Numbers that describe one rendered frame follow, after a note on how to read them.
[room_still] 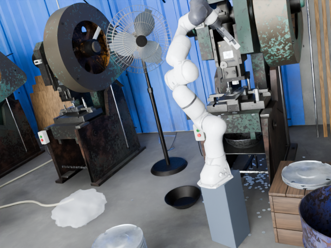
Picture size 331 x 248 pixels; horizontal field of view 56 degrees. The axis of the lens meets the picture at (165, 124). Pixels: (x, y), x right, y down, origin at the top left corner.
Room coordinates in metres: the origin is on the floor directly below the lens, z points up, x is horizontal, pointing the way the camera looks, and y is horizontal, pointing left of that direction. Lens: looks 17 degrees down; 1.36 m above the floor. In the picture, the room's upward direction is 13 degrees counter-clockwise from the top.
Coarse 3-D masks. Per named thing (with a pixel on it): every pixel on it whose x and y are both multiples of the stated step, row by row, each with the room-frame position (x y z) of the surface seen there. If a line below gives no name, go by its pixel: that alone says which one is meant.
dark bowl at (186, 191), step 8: (168, 192) 2.32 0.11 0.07; (176, 192) 2.34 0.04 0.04; (184, 192) 2.33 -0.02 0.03; (192, 192) 2.30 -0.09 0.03; (200, 192) 2.20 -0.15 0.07; (168, 200) 2.25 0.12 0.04; (176, 200) 2.28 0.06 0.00; (184, 200) 2.25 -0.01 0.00; (192, 200) 2.22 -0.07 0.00; (176, 208) 2.15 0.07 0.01; (184, 208) 2.12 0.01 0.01
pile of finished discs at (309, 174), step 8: (304, 160) 1.75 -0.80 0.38; (312, 160) 1.72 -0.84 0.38; (288, 168) 1.71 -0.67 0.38; (296, 168) 1.69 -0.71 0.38; (304, 168) 1.66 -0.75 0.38; (312, 168) 1.63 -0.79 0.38; (320, 168) 1.62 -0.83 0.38; (328, 168) 1.60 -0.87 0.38; (288, 176) 1.62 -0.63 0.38; (296, 176) 1.60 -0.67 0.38; (304, 176) 1.57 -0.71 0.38; (312, 176) 1.55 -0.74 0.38; (320, 176) 1.54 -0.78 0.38; (328, 176) 1.52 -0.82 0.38; (288, 184) 1.57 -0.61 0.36; (296, 184) 1.52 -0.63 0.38; (304, 184) 1.50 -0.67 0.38; (312, 184) 1.49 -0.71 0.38; (320, 184) 1.47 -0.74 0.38; (328, 184) 1.49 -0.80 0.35
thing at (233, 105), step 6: (240, 90) 2.32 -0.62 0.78; (222, 96) 2.26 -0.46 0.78; (228, 96) 2.22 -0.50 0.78; (234, 96) 2.17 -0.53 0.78; (240, 96) 2.27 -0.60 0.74; (228, 102) 2.26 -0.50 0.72; (234, 102) 2.23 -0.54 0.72; (228, 108) 2.26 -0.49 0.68; (234, 108) 2.24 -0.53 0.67; (240, 108) 2.23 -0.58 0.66
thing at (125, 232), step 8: (128, 224) 1.61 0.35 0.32; (112, 232) 1.57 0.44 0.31; (120, 232) 1.56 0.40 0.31; (128, 232) 1.54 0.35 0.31; (136, 232) 1.52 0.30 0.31; (96, 240) 1.54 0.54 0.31; (104, 240) 1.52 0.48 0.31; (112, 240) 1.49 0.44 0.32; (120, 240) 1.48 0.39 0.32; (128, 240) 1.46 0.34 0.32; (136, 240) 1.45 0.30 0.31
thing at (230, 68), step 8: (224, 40) 2.34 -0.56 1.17; (224, 48) 2.33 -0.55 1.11; (232, 48) 2.30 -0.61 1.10; (224, 56) 2.34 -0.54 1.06; (232, 56) 2.31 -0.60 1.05; (224, 64) 2.33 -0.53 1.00; (232, 64) 2.31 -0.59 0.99; (240, 64) 2.30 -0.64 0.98; (224, 72) 2.32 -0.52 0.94; (232, 72) 2.27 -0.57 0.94; (240, 72) 2.29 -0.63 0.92
